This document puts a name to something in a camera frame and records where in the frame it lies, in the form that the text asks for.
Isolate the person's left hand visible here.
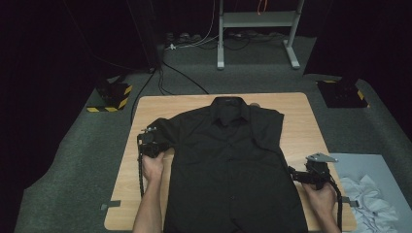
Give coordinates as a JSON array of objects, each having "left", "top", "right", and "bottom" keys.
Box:
[{"left": 141, "top": 151, "right": 166, "bottom": 184}]

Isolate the white cable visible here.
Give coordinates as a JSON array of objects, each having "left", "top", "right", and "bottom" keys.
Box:
[{"left": 166, "top": 0, "right": 224, "bottom": 51}]

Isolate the grey sheet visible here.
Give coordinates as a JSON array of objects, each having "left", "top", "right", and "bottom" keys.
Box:
[{"left": 327, "top": 152, "right": 412, "bottom": 233}]

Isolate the black braided left gripper cable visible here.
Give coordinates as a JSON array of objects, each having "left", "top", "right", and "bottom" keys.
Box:
[{"left": 137, "top": 134, "right": 146, "bottom": 198}]

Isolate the grey tape strip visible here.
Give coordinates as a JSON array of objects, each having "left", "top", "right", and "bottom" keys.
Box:
[
  {"left": 100, "top": 199, "right": 122, "bottom": 212},
  {"left": 341, "top": 195, "right": 361, "bottom": 209}
]

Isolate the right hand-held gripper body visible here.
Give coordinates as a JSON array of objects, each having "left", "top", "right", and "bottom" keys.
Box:
[{"left": 304, "top": 152, "right": 339, "bottom": 191}]

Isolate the black upright post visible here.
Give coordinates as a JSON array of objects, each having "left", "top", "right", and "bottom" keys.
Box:
[{"left": 125, "top": 0, "right": 167, "bottom": 72}]

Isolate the crumpled white cloth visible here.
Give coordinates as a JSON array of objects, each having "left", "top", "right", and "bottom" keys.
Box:
[{"left": 339, "top": 174, "right": 401, "bottom": 233}]

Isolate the person's right hand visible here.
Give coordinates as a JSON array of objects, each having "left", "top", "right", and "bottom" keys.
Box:
[{"left": 302, "top": 182, "right": 338, "bottom": 217}]

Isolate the black short-sleeved shirt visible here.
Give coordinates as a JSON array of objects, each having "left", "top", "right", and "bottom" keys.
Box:
[{"left": 147, "top": 95, "right": 309, "bottom": 233}]

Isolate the grey metal stand frame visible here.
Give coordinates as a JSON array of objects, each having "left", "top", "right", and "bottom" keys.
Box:
[{"left": 217, "top": 0, "right": 305, "bottom": 71}]

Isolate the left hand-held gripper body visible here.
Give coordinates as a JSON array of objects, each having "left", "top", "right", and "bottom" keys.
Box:
[{"left": 137, "top": 126, "right": 170, "bottom": 159}]

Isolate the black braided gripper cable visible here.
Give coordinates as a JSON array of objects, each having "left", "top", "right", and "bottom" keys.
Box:
[
  {"left": 137, "top": 134, "right": 146, "bottom": 198},
  {"left": 328, "top": 176, "right": 344, "bottom": 232}
]

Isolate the black braided right gripper cable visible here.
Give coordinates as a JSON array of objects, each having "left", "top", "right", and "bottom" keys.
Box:
[{"left": 328, "top": 176, "right": 344, "bottom": 232}]

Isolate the black yellow striped stand base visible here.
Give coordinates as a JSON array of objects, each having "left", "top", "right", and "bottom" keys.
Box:
[
  {"left": 315, "top": 77, "right": 370, "bottom": 109},
  {"left": 86, "top": 77, "right": 134, "bottom": 114}
]

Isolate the black floor cable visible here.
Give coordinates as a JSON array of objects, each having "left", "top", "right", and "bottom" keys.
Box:
[
  {"left": 160, "top": 60, "right": 210, "bottom": 96},
  {"left": 129, "top": 68, "right": 157, "bottom": 125}
]

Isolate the dark power strip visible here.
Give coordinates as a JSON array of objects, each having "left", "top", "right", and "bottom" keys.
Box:
[
  {"left": 227, "top": 29, "right": 287, "bottom": 43},
  {"left": 165, "top": 31, "right": 202, "bottom": 46}
]

